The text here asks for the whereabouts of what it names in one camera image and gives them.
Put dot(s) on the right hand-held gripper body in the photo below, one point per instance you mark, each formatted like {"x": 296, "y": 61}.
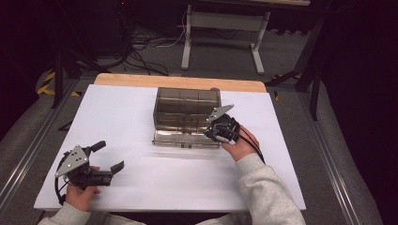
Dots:
{"x": 227, "y": 128}

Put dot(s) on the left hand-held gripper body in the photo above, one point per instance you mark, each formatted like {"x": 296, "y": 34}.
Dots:
{"x": 73, "y": 161}

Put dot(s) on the smoky transparent drawer organizer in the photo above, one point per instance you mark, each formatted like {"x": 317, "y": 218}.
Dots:
{"x": 184, "y": 109}

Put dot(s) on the person's right hand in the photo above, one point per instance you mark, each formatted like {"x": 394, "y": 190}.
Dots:
{"x": 242, "y": 148}

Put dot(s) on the person's left hand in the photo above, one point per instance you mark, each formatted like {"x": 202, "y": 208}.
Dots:
{"x": 78, "y": 197}

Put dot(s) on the white board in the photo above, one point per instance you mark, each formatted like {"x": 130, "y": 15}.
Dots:
{"x": 156, "y": 175}

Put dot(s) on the wooden table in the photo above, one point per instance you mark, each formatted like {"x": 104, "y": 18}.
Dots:
{"x": 175, "y": 82}

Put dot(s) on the yellow and black floor tape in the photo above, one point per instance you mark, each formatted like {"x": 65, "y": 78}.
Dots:
{"x": 47, "y": 89}

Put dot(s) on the black metal stand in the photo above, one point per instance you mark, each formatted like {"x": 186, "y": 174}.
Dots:
{"x": 314, "y": 87}
{"x": 58, "y": 78}

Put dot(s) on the metal floor rail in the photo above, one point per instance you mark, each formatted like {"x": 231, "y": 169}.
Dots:
{"x": 28, "y": 156}
{"x": 328, "y": 156}

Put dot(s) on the white metal desk frame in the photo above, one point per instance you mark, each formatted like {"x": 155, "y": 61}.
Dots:
{"x": 225, "y": 21}

